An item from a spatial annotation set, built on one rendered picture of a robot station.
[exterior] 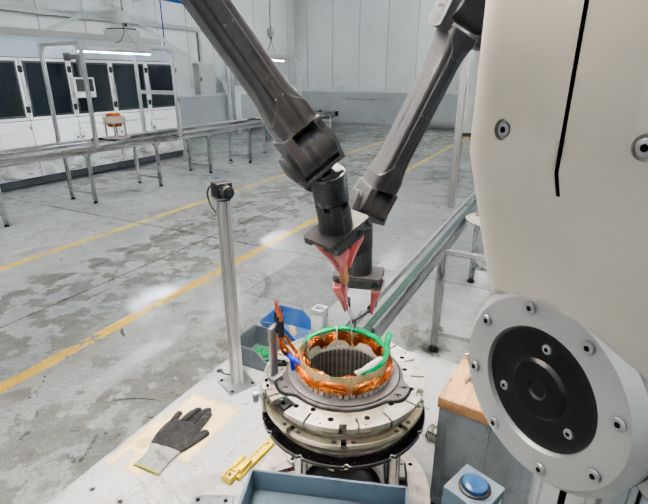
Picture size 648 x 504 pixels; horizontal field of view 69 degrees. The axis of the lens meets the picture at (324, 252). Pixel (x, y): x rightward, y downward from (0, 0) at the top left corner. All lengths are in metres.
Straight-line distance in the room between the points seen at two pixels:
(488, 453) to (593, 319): 0.70
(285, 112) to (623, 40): 0.46
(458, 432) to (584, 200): 0.77
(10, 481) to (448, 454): 2.03
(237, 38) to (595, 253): 0.50
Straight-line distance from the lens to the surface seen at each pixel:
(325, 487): 0.82
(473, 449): 1.03
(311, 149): 0.67
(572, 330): 0.36
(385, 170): 0.91
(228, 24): 0.66
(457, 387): 1.01
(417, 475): 1.20
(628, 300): 0.32
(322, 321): 1.01
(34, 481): 2.59
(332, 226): 0.75
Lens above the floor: 1.65
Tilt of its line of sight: 21 degrees down
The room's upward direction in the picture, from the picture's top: straight up
